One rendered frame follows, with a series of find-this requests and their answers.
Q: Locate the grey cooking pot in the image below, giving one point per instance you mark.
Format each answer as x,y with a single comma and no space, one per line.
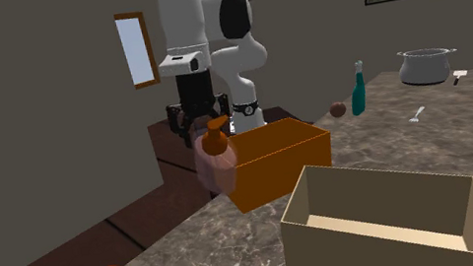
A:
425,67

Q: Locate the teal bottle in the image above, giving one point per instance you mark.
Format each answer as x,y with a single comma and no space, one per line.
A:
358,99

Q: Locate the brown ball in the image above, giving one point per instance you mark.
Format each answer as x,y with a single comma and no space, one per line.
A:
338,110

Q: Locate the white fork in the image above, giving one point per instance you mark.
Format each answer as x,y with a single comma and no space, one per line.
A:
416,115

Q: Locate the pink soap dispenser orange pump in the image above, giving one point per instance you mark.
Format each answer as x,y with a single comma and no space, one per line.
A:
217,165

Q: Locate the beige cardboard box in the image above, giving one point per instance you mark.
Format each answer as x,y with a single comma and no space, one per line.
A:
374,249

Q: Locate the orange open box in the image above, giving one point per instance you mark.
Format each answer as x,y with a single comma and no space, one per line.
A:
281,163

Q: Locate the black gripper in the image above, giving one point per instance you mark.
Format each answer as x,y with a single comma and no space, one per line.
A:
195,90

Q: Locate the wooden framed mirror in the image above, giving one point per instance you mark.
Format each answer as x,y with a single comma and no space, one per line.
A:
137,50

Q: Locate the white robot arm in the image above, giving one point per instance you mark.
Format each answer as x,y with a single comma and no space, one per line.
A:
182,20

